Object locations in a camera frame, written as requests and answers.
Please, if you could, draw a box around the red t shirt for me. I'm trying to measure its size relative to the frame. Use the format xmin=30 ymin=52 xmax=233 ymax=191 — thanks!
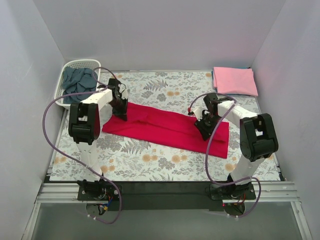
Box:
xmin=101 ymin=101 xmax=230 ymax=159

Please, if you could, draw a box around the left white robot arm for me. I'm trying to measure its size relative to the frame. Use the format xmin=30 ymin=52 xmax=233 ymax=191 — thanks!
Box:
xmin=68 ymin=78 xmax=128 ymax=201

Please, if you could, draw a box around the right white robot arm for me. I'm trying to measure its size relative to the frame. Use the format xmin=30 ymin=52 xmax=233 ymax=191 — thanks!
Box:
xmin=188 ymin=92 xmax=279 ymax=201

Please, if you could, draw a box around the white plastic laundry basket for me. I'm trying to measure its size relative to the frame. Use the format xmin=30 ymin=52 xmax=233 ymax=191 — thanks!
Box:
xmin=54 ymin=59 xmax=101 ymax=109

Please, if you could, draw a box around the floral patterned table mat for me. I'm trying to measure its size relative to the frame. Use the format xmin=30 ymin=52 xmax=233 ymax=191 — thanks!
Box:
xmin=49 ymin=70 xmax=280 ymax=183

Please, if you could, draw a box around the dark blue-grey t shirt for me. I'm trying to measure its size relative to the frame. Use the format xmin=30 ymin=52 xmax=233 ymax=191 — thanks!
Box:
xmin=62 ymin=66 xmax=98 ymax=96

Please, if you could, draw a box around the folded pink t shirt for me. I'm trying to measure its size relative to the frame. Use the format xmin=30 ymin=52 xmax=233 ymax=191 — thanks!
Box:
xmin=212 ymin=66 xmax=259 ymax=96

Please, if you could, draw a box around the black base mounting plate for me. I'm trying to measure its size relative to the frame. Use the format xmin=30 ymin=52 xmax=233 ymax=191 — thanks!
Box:
xmin=76 ymin=180 xmax=257 ymax=215

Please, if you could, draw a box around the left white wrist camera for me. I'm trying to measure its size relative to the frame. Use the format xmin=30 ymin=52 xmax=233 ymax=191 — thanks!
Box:
xmin=119 ymin=83 xmax=128 ymax=100

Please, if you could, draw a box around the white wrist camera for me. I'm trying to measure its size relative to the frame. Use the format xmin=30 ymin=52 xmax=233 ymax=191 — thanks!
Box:
xmin=187 ymin=106 xmax=206 ymax=121
xmin=119 ymin=83 xmax=128 ymax=100

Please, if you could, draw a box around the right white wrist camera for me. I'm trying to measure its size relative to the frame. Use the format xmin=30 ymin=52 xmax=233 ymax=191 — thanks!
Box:
xmin=187 ymin=106 xmax=206 ymax=121

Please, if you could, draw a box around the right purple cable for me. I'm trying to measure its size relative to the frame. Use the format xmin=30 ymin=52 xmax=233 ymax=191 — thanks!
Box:
xmin=187 ymin=92 xmax=263 ymax=220

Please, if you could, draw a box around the purple cable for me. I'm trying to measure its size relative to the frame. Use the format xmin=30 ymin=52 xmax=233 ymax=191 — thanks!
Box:
xmin=41 ymin=66 xmax=123 ymax=225
xmin=187 ymin=92 xmax=263 ymax=220

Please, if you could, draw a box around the aluminium frame rail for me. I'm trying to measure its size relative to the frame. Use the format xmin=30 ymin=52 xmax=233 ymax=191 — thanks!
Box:
xmin=36 ymin=181 xmax=301 ymax=204

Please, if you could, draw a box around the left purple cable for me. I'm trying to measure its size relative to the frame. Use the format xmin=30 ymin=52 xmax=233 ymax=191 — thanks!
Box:
xmin=41 ymin=66 xmax=123 ymax=225

